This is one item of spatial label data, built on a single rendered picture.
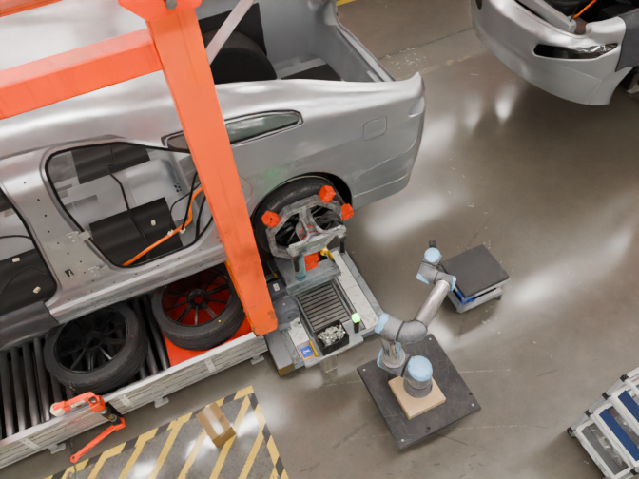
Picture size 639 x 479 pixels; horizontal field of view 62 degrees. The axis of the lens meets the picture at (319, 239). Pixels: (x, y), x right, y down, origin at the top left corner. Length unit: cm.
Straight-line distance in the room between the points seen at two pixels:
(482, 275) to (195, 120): 264
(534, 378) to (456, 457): 83
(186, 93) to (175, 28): 26
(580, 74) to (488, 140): 122
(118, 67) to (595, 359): 370
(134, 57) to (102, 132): 104
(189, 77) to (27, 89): 54
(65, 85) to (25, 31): 178
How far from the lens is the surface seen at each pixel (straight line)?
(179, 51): 204
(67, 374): 400
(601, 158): 580
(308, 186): 352
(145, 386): 391
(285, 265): 430
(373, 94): 336
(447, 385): 376
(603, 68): 485
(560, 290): 469
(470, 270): 418
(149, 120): 304
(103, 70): 206
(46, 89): 208
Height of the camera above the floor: 375
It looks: 53 degrees down
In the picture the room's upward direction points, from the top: 6 degrees counter-clockwise
